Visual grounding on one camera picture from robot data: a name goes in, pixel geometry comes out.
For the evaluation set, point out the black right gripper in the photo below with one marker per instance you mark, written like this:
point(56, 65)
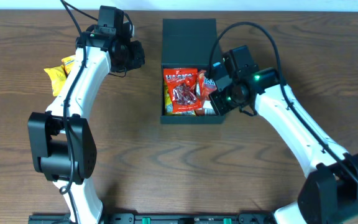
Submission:
point(215, 100)

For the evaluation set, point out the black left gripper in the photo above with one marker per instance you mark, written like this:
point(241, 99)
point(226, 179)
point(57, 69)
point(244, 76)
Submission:
point(139, 57)

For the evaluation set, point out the red Hello Panda box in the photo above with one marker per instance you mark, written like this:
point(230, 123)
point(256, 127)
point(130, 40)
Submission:
point(204, 86)

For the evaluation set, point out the brown Pocky box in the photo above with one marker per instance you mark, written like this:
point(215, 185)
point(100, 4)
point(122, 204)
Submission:
point(206, 109)

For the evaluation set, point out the red Hacks candy bag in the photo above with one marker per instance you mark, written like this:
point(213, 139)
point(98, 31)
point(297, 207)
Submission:
point(181, 83)

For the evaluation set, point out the small orange-yellow snack packet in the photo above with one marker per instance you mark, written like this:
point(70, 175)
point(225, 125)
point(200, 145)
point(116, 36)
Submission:
point(68, 63)

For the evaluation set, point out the yellow snack packet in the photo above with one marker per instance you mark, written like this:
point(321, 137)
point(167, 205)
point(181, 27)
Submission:
point(58, 78)

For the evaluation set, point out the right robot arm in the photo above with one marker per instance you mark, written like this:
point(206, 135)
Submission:
point(330, 192)

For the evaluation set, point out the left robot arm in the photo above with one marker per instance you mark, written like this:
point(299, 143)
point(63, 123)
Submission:
point(62, 145)

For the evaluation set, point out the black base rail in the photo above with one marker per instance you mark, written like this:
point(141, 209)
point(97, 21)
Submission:
point(242, 218)

